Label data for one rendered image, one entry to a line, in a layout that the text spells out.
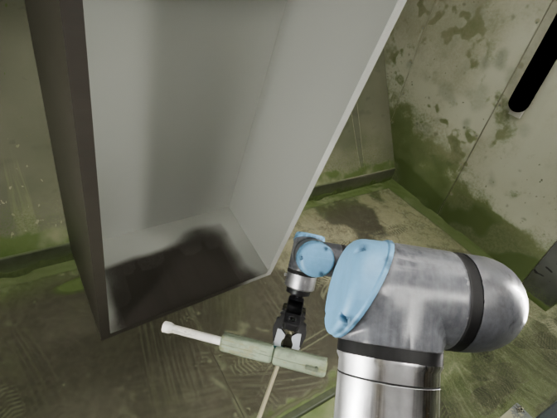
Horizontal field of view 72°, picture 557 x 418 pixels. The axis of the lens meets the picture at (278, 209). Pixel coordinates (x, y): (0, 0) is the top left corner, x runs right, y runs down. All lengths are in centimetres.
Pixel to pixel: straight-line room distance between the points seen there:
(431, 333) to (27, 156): 182
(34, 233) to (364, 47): 161
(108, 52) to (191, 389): 121
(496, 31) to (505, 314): 221
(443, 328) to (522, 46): 216
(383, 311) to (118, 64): 83
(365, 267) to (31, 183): 175
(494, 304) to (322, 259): 58
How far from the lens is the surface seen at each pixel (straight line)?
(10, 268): 208
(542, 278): 265
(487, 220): 269
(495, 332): 49
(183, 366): 171
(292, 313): 111
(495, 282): 49
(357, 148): 277
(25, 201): 202
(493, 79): 258
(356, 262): 43
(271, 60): 121
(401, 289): 43
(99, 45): 100
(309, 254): 98
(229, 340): 116
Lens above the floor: 153
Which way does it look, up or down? 37 degrees down
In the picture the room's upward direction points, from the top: 12 degrees clockwise
